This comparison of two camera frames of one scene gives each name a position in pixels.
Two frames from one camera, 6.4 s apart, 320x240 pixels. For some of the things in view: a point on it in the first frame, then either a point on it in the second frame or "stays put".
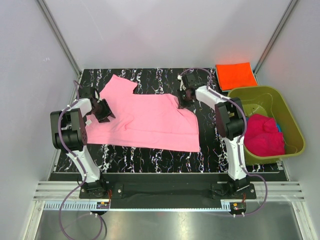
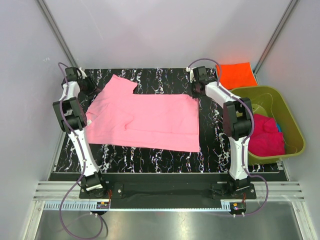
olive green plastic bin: (271, 101) stays put
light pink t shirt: (145, 121) stays put
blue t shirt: (278, 126) stays put
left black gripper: (102, 118) -> (93, 89)
